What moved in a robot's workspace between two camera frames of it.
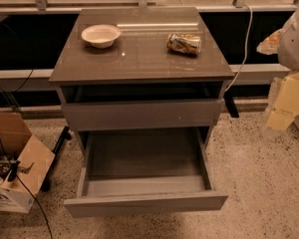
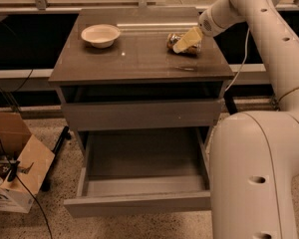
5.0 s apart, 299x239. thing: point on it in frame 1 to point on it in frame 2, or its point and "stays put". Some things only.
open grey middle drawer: (143, 170) stays put
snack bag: (184, 43) stays put
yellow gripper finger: (292, 97) to (187, 40)
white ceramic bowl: (101, 36) stays put
